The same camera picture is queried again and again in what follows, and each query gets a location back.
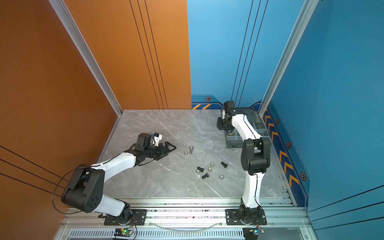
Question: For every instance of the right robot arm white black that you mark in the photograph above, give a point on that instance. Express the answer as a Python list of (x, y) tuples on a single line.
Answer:
[(255, 160)]

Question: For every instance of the aluminium frame post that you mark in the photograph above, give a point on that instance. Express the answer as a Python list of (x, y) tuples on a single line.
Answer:
[(295, 37), (76, 36)]

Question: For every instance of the aluminium front rail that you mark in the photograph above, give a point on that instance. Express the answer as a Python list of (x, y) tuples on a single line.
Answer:
[(193, 219)]

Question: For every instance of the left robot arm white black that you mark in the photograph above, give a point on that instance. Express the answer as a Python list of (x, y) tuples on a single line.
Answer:
[(85, 189)]

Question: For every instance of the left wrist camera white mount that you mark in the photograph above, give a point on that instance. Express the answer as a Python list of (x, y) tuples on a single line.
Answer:
[(145, 140)]

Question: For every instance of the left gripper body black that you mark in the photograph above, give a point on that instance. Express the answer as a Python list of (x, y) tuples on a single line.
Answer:
[(155, 152)]

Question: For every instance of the right circuit board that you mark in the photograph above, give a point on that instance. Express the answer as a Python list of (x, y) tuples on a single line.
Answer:
[(252, 233)]

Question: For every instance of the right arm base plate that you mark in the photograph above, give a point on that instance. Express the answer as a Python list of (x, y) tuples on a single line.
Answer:
[(252, 217)]

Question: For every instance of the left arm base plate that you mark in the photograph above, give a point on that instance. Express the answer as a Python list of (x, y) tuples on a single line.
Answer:
[(135, 217)]

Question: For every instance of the left aluminium frame post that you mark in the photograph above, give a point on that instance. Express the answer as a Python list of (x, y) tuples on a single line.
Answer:
[(76, 36)]

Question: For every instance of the right aluminium frame post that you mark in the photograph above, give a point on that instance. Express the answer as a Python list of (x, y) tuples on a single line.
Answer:
[(295, 37)]

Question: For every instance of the green circuit board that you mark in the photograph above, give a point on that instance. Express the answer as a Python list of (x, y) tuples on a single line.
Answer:
[(123, 233)]

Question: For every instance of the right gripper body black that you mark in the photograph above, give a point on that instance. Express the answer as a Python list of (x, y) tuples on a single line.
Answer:
[(222, 124)]

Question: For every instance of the grey plastic organizer box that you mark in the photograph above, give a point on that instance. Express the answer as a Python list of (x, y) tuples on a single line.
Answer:
[(247, 125)]

